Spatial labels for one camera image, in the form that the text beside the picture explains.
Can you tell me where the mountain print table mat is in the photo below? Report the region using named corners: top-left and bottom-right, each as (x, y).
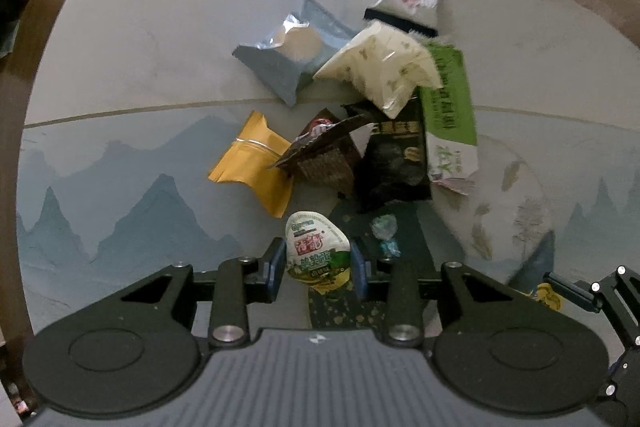
top-left (15, 99), bottom-right (618, 338)

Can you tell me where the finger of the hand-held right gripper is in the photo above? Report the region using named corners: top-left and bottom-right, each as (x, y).
top-left (544, 264), bottom-right (640, 349)
top-left (595, 347), bottom-right (640, 415)

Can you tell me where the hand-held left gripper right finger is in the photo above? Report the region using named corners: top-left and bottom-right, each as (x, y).
top-left (350, 241), bottom-right (523, 349)

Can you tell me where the dark green patterned packet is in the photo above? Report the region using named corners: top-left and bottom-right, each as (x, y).
top-left (307, 197), bottom-right (437, 333)

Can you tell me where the cream leaf-print snack packet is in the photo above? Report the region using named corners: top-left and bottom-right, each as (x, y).
top-left (312, 19), bottom-right (443, 120)

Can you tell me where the small teal wrapped candy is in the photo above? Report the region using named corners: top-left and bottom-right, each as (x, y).
top-left (370, 214), bottom-right (402, 258)

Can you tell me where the black snack packet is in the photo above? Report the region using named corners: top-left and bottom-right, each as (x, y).
top-left (342, 99), bottom-right (433, 214)

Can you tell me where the white green egg snack packet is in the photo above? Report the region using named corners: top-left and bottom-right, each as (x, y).
top-left (285, 211), bottom-right (351, 295)

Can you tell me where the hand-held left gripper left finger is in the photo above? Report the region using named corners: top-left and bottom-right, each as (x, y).
top-left (107, 237), bottom-right (288, 349)

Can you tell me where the yellow snack packet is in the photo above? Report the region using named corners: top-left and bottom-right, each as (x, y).
top-left (207, 111), bottom-right (296, 219)

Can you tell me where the green white snack bar packet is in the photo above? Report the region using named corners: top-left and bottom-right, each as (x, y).
top-left (417, 42), bottom-right (480, 196)

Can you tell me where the blue-grey round cookie packet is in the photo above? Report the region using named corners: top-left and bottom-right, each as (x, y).
top-left (231, 0), bottom-right (358, 108)

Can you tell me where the small yellow wrapped candy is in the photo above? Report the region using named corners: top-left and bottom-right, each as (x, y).
top-left (537, 282), bottom-right (564, 312)

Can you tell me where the brown triangular snack packet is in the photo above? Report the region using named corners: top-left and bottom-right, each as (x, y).
top-left (267, 108), bottom-right (373, 198)

